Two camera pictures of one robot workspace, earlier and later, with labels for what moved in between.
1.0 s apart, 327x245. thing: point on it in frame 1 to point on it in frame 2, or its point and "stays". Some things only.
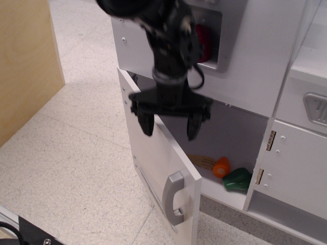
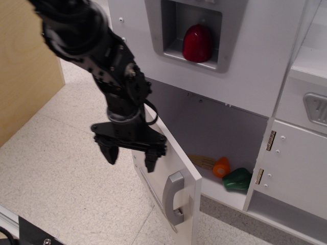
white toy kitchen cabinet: (263, 150) stays
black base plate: (32, 235) stays
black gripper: (171, 98) to (126, 129)
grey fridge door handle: (174, 181) stays
